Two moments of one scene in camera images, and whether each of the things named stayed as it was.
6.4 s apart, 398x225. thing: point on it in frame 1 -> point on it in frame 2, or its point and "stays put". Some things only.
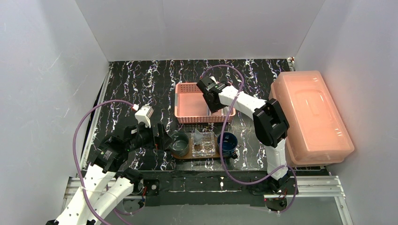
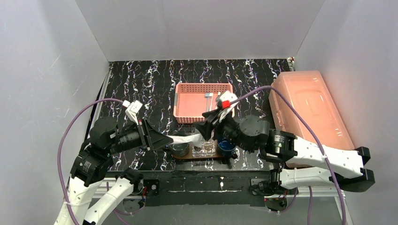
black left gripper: (158, 137) stays put
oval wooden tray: (189, 155) stays put
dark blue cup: (229, 144) stays put
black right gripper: (210, 93) -> (216, 123)
